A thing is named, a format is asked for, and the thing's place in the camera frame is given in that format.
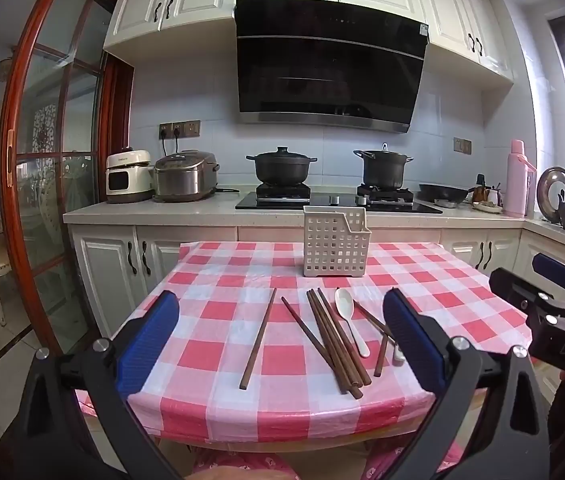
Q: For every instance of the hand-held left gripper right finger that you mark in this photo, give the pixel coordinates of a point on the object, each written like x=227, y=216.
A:
x=412, y=340

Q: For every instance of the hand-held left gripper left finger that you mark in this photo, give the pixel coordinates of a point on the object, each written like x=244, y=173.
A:
x=150, y=340

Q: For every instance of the white ceramic spoon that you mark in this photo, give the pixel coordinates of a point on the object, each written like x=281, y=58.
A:
x=398, y=357
x=345, y=302

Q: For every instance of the brown wooden chopstick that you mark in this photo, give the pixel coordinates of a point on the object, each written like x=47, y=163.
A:
x=381, y=355
x=331, y=340
x=346, y=340
x=258, y=340
x=313, y=345
x=339, y=340
x=370, y=317

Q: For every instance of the white plastic utensil basket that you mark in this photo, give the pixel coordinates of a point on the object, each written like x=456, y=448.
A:
x=335, y=250

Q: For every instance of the white base cabinet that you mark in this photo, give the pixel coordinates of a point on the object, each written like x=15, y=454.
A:
x=107, y=270
x=502, y=247

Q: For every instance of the small plate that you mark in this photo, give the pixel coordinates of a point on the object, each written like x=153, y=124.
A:
x=487, y=207

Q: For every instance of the round glass pot lid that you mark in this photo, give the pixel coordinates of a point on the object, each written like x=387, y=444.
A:
x=550, y=185

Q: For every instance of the pink thermos bottle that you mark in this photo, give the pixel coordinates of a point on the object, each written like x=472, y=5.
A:
x=516, y=185

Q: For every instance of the condiment jars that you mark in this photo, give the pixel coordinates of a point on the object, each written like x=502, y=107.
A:
x=486, y=191

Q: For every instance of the black frying pan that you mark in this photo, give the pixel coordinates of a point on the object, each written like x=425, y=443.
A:
x=442, y=192

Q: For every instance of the speckled stone countertop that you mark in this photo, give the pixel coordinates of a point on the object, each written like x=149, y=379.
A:
x=162, y=212

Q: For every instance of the red white checkered tablecloth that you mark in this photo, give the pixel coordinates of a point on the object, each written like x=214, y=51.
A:
x=272, y=410

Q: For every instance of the white electric cooker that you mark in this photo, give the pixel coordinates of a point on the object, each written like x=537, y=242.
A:
x=127, y=180

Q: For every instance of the silver rice cooker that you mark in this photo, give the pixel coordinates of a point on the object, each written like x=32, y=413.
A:
x=185, y=177

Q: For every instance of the black stockpot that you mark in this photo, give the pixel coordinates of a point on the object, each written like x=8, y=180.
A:
x=382, y=167

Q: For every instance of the black glass gas cooktop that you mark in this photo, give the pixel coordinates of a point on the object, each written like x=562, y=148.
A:
x=282, y=205

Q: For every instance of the wooden framed glass door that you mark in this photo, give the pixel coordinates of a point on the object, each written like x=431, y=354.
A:
x=57, y=160

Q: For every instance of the black casserole pot with lid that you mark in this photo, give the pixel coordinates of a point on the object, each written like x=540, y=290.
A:
x=281, y=167

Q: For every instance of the black range hood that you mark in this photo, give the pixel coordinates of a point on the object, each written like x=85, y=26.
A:
x=332, y=60

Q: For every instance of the gold wall switch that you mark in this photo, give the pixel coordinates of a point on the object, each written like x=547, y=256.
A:
x=461, y=145

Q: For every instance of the gold wall power outlet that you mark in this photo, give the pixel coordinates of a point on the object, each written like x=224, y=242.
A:
x=180, y=129

